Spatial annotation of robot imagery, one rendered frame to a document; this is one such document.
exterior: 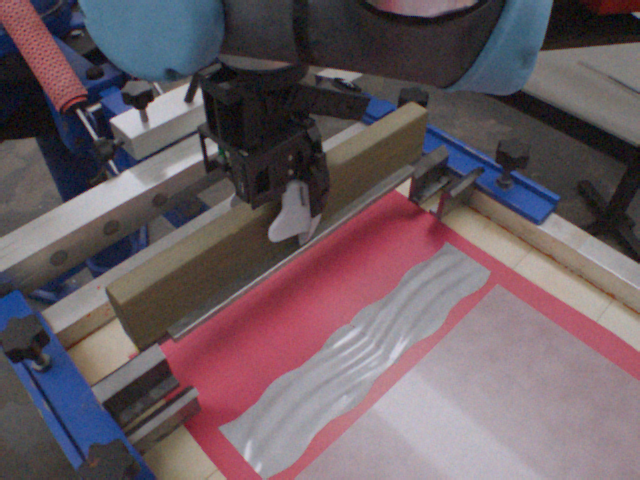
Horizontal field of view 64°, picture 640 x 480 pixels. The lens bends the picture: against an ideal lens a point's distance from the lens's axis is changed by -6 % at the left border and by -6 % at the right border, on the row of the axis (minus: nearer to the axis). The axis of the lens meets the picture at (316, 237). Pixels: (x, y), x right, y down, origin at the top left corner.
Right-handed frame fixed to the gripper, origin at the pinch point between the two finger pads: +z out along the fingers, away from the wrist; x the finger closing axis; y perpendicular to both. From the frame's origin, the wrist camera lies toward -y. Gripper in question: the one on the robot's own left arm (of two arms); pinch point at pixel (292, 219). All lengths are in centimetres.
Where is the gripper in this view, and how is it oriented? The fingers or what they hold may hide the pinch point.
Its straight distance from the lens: 57.0
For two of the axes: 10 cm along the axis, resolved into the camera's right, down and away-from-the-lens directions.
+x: 6.9, 5.3, -4.9
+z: 0.0, 6.8, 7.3
